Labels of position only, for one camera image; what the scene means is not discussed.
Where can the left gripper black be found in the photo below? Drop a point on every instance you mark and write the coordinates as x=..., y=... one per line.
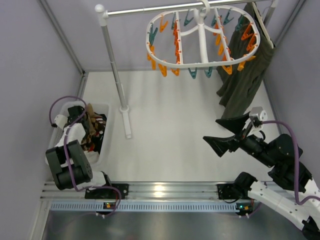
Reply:
x=75, y=111

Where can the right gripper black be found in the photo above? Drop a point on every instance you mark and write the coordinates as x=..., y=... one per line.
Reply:
x=240, y=137

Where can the argyle sock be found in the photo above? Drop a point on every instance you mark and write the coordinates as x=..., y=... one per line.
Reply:
x=92, y=119

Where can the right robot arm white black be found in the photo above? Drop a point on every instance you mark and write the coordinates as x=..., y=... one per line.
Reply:
x=282, y=156

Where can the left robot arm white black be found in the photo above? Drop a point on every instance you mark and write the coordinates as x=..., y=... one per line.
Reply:
x=67, y=161

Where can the pile of socks in basket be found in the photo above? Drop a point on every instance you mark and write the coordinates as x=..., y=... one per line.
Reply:
x=95, y=143

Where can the white oval clip hanger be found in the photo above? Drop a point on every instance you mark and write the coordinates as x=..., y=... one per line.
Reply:
x=207, y=19

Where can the white clothes hanger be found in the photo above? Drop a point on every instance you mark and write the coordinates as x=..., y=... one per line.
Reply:
x=262, y=25

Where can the olive green hanging garment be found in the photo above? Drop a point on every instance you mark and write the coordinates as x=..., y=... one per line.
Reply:
x=239, y=88

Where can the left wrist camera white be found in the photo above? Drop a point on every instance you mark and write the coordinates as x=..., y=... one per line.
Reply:
x=60, y=121

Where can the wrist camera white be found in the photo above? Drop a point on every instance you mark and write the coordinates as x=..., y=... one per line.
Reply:
x=256, y=117
x=60, y=121

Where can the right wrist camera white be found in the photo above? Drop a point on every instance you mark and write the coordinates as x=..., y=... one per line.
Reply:
x=256, y=117

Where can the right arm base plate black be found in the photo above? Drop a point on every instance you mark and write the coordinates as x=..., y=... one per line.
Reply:
x=231, y=191

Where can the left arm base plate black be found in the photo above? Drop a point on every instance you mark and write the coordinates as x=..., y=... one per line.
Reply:
x=108, y=194

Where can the aluminium mounting rail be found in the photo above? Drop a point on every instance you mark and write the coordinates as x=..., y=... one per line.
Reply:
x=145, y=191

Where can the slotted cable duct grey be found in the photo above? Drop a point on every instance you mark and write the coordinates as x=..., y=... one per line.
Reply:
x=136, y=206

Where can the clothes rack metal frame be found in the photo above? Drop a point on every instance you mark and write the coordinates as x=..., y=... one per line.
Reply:
x=104, y=15

